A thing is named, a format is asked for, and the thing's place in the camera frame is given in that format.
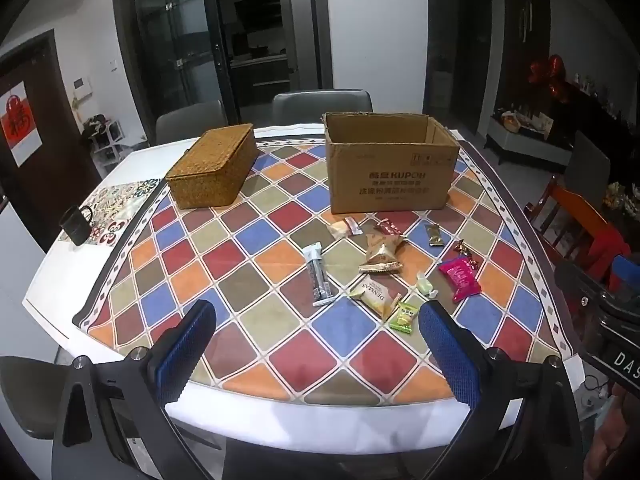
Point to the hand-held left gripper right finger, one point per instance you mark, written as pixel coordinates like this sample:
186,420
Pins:
445,350

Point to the brown cardboard box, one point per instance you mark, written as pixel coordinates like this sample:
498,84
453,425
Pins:
390,185

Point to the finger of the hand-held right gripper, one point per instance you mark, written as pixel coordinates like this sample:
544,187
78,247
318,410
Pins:
628,271
575,282

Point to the white intercom panel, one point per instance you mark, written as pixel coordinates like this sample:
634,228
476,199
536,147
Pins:
81,86

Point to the woven lidded basket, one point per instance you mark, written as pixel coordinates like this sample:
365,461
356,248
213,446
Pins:
210,170

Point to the pale cracker packet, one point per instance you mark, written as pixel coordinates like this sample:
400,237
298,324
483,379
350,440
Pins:
339,230

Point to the red foil balloon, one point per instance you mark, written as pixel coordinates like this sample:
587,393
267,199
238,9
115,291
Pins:
550,72

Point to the tall dark cabinet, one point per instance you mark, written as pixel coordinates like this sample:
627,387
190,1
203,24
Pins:
525,35

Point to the patterned placemat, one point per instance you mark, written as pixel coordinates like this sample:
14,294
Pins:
125,205

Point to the black mug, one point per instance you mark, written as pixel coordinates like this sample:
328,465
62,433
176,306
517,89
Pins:
75,227

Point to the small food basket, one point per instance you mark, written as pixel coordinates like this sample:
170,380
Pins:
511,121

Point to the dark wooden door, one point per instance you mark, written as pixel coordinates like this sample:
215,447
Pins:
55,160

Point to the green candy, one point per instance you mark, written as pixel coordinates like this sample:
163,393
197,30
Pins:
425,285

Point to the small bronze snack packet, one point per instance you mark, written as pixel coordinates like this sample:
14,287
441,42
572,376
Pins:
435,235

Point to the grey long snack bar packet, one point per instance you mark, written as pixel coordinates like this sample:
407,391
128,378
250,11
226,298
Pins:
316,275

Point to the red cloth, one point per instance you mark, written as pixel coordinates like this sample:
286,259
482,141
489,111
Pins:
607,247

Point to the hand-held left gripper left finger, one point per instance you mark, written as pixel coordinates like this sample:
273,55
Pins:
185,355

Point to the orange wooden chair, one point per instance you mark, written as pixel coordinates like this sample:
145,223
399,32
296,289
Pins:
575,210

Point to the green snack packet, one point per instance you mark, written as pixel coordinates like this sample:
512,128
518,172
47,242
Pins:
403,317

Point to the white low cabinet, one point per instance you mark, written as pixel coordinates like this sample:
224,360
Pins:
525,145

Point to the red paper wall poster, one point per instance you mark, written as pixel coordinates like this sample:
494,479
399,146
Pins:
15,120

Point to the black range hood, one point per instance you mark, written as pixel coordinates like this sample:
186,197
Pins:
257,10

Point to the person's right hand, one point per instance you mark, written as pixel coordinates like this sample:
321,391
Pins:
615,440

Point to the dark red snack packet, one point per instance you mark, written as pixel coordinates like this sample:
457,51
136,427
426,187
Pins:
389,226

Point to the brown candy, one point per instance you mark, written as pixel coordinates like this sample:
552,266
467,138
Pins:
461,247

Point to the gold snack packet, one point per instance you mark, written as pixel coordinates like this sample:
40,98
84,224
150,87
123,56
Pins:
381,255

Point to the dark interior door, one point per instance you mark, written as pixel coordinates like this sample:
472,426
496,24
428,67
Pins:
475,55

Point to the dark sideboard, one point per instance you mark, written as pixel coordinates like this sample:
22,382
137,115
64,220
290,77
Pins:
600,115

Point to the colourful checked tablecloth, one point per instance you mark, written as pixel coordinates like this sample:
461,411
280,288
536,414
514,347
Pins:
280,260

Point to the white shoe rack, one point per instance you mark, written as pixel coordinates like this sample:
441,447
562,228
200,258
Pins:
107,145

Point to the pink snack packet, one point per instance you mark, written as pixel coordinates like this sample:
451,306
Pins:
460,277

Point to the sliding glass door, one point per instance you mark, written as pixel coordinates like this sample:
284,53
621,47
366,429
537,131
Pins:
175,50

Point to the white and yellow snack packet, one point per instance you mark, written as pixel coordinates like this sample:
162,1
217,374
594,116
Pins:
372,297

